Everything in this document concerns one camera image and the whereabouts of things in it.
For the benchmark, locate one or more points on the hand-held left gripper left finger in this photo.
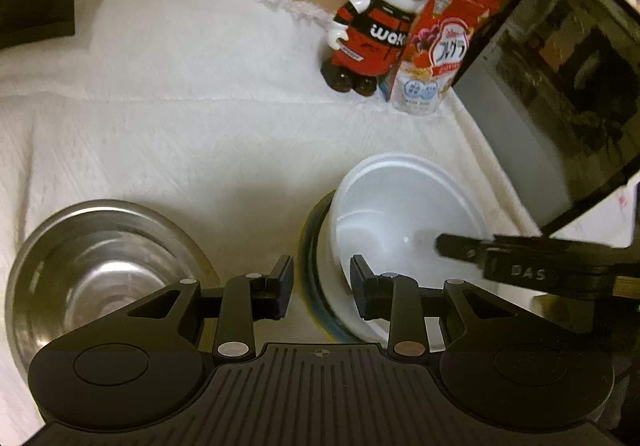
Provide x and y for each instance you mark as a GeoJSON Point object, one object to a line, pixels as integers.
{"type": "Point", "coordinates": [285, 283]}

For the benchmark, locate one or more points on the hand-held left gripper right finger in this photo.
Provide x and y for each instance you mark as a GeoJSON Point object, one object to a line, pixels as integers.
{"type": "Point", "coordinates": [359, 283]}

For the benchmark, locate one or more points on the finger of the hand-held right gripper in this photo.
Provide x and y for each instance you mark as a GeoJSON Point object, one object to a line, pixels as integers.
{"type": "Point", "coordinates": [460, 247]}

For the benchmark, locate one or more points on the dark plate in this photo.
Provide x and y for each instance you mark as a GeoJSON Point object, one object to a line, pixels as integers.
{"type": "Point", "coordinates": [312, 266]}

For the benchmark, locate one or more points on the white plastic bowl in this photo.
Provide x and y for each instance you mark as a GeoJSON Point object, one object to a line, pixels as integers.
{"type": "Point", "coordinates": [395, 206]}

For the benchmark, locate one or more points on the stainless steel bowl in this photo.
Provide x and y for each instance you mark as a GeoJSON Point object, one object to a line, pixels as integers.
{"type": "Point", "coordinates": [100, 266]}

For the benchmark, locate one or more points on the red cereal bag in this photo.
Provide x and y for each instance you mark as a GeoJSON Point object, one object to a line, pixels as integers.
{"type": "Point", "coordinates": [435, 61]}

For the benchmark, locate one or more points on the white cloth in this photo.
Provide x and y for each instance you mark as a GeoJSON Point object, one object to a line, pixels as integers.
{"type": "Point", "coordinates": [175, 126]}

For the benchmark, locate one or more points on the microwave oven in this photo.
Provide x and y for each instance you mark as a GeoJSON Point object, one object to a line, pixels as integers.
{"type": "Point", "coordinates": [560, 76]}

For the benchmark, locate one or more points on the red and black robot figurine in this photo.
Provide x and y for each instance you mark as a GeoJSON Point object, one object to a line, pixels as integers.
{"type": "Point", "coordinates": [370, 36]}

